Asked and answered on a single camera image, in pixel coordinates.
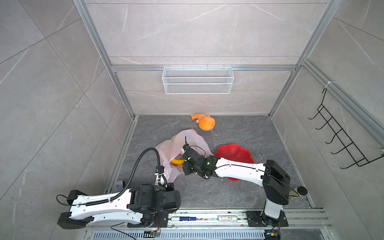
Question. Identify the small round black-top container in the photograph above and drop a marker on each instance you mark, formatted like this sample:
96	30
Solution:
118	186

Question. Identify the yellow fake banana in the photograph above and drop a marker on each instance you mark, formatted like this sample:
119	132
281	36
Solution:
177	162

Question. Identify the white wire mesh basket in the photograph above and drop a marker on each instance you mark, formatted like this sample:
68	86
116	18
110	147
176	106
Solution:
197	80

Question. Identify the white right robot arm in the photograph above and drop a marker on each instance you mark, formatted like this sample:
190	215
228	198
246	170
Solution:
270	176

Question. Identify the orange toy fruit with loop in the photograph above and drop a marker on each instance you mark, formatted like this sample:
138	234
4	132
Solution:
205	122

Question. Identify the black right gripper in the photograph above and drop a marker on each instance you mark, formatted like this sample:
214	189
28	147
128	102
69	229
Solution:
185	166

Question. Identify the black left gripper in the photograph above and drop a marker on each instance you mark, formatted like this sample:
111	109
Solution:
171	189

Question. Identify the black wire hook rack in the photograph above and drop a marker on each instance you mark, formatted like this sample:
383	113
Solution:
340	134

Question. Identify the pink plastic bag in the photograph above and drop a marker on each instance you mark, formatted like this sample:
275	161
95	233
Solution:
172	149

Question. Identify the blue marker pen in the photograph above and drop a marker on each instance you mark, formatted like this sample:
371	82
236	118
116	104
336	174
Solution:
187	219

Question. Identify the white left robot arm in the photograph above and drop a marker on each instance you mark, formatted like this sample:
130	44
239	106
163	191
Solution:
86	211

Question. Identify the red flower-shaped plate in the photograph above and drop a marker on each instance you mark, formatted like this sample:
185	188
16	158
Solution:
237	154

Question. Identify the white tube on rail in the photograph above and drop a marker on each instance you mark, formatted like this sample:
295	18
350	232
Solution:
227	218

